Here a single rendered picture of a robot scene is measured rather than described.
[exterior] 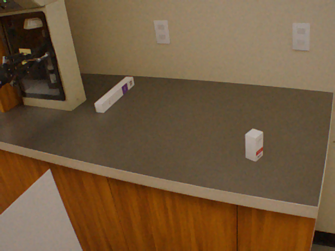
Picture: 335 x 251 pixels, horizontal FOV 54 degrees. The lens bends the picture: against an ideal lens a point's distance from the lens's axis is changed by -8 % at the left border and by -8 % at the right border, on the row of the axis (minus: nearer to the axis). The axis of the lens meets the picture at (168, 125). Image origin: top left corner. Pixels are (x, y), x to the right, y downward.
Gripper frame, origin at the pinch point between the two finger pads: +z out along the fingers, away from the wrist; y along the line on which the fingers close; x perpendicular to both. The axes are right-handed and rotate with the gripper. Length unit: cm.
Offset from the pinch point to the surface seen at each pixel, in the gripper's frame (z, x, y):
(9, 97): 1.5, 26.2, -20.7
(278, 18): 48, -91, 3
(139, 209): -22, -57, -45
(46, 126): -9.2, -8.1, -26.0
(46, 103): 4.7, 3.6, -23.3
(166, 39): 47, -39, -7
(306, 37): 47, -102, -4
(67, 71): 8.2, -10.9, -8.8
